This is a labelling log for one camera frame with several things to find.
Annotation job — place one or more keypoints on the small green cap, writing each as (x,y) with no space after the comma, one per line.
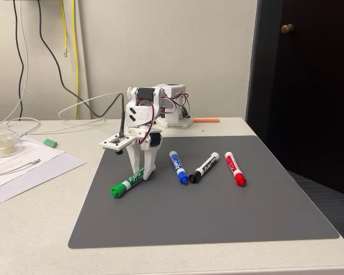
(50,143)

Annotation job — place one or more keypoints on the white-framed wrist camera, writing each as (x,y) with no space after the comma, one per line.
(106,143)

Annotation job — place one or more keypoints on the dark door frame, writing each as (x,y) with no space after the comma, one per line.
(263,57)

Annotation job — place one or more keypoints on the orange stick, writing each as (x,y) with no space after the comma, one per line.
(206,120)

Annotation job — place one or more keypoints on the blue dry-erase marker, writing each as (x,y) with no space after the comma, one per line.
(177,166)

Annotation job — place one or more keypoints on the pale blank paper sheet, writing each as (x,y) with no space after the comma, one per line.
(46,174)

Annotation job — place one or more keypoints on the red dry-erase marker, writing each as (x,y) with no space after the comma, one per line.
(234,169)

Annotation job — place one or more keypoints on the grey mat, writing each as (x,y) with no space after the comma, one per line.
(189,215)

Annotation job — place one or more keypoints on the clear tape dispenser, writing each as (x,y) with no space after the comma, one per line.
(3,146)

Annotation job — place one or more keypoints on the black dry-erase marker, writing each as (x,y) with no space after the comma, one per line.
(205,169)

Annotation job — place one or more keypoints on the brass door knob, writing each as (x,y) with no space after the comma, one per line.
(287,28)

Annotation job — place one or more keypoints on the dark door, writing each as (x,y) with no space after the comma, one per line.
(318,86)

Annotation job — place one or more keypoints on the green dry-erase marker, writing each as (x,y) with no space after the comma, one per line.
(126,183)

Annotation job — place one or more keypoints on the white printed paper sheet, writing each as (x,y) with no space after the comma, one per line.
(31,154)

